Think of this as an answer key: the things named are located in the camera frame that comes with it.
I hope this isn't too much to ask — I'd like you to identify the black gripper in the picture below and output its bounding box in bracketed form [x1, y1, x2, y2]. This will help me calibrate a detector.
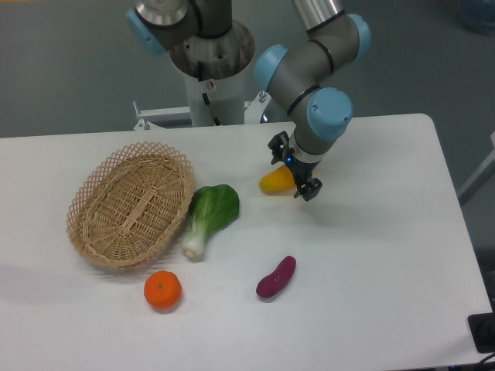
[268, 131, 323, 202]

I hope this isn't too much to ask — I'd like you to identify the yellow orange mango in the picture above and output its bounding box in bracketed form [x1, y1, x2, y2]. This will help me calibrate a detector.
[258, 165, 298, 196]

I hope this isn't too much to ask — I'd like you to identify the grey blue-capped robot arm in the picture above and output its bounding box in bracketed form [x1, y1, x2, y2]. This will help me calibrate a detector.
[126, 1, 371, 200]

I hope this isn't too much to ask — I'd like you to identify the green bok choy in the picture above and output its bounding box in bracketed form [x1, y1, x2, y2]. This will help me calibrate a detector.
[182, 184, 240, 260]

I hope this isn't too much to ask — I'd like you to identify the purple sweet potato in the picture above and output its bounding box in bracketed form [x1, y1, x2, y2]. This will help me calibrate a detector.
[256, 256, 297, 299]

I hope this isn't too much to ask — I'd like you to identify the woven wicker basket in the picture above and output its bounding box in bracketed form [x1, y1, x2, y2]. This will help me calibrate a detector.
[67, 141, 196, 270]

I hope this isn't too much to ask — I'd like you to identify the orange tangerine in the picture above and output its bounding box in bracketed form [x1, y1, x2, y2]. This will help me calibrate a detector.
[144, 271, 183, 309]

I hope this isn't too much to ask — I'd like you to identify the black device at table edge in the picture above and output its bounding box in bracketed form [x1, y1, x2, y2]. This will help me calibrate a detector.
[467, 312, 494, 353]

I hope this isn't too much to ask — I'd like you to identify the white metal base frame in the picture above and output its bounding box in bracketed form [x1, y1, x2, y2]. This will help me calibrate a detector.
[133, 90, 271, 131]

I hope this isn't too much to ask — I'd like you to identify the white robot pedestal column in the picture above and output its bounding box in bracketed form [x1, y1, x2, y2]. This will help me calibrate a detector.
[183, 73, 245, 123]

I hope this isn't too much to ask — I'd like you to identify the black cable on pedestal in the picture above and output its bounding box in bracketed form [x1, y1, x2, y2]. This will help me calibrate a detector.
[196, 60, 224, 127]

